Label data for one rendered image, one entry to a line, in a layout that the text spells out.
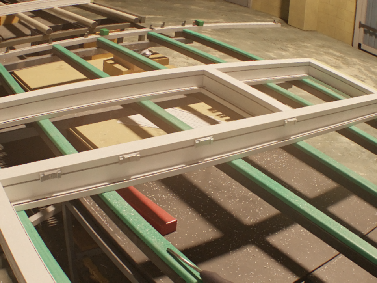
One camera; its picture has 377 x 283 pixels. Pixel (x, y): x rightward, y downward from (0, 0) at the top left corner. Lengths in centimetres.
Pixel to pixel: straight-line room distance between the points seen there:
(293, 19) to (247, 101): 689
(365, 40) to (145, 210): 666
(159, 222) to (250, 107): 43
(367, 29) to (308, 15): 124
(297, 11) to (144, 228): 748
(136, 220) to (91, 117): 62
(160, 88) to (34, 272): 97
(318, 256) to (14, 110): 97
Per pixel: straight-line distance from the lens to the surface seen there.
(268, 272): 127
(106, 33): 232
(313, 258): 135
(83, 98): 141
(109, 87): 144
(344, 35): 807
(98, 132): 181
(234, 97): 150
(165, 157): 108
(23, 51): 216
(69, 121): 146
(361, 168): 337
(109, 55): 276
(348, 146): 365
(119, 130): 183
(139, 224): 92
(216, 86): 156
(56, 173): 95
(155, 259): 88
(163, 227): 134
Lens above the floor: 140
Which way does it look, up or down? 25 degrees down
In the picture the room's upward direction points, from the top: 5 degrees clockwise
